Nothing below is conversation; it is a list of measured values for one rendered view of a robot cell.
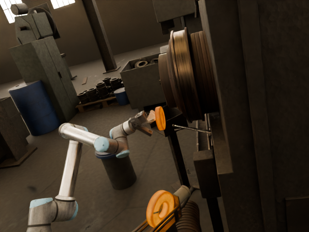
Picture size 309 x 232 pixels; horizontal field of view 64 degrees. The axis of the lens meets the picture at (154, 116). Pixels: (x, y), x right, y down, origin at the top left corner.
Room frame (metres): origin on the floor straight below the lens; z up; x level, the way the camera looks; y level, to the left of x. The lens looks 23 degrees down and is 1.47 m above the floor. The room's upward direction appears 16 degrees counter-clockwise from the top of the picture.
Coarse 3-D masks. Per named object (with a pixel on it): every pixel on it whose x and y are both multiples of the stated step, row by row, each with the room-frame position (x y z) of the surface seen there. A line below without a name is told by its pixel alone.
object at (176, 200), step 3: (174, 195) 0.85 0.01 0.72; (174, 198) 0.85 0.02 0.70; (177, 198) 0.84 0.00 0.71; (174, 201) 0.85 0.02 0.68; (177, 201) 0.84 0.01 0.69; (174, 204) 0.85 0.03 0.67; (177, 204) 0.84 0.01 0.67; (174, 207) 0.85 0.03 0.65; (180, 207) 0.83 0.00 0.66; (180, 213) 0.83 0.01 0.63
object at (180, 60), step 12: (180, 36) 1.12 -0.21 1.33; (180, 48) 1.06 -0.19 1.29; (180, 60) 1.02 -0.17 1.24; (180, 72) 1.00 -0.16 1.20; (180, 84) 0.99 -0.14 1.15; (192, 84) 0.98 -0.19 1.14; (180, 96) 0.98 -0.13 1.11; (192, 96) 0.98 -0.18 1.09; (192, 108) 1.00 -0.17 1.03; (192, 120) 1.07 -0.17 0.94
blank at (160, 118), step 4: (156, 108) 1.45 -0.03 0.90; (160, 108) 1.45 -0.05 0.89; (156, 112) 1.41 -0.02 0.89; (160, 112) 1.43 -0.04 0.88; (156, 116) 1.39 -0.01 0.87; (160, 116) 1.40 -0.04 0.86; (164, 116) 1.50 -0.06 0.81; (156, 120) 1.39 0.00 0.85; (160, 120) 1.38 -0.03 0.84; (164, 120) 1.48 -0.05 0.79; (160, 124) 1.38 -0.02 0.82; (164, 124) 1.44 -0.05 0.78; (160, 128) 1.39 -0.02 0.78; (164, 128) 1.42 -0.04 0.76
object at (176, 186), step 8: (168, 112) 1.91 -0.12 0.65; (176, 112) 1.80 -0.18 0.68; (168, 120) 1.62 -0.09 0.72; (176, 120) 1.64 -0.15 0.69; (184, 120) 1.67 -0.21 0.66; (152, 128) 1.83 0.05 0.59; (168, 128) 1.62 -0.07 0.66; (176, 128) 1.64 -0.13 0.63; (168, 136) 1.73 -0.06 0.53; (176, 136) 1.72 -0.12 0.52; (176, 144) 1.71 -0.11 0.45; (176, 152) 1.71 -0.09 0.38; (176, 160) 1.71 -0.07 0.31; (176, 168) 1.75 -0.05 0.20; (184, 168) 1.72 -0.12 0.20; (184, 176) 1.71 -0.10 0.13; (176, 184) 1.79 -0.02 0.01; (184, 184) 1.71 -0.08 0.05; (192, 184) 1.73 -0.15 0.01
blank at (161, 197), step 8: (160, 192) 0.82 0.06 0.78; (168, 192) 0.84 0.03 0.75; (152, 200) 0.79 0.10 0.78; (160, 200) 0.80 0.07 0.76; (168, 200) 0.83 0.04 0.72; (152, 208) 0.76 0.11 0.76; (168, 208) 0.82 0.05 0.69; (152, 216) 0.75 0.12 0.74; (160, 216) 0.80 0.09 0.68; (152, 224) 0.75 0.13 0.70
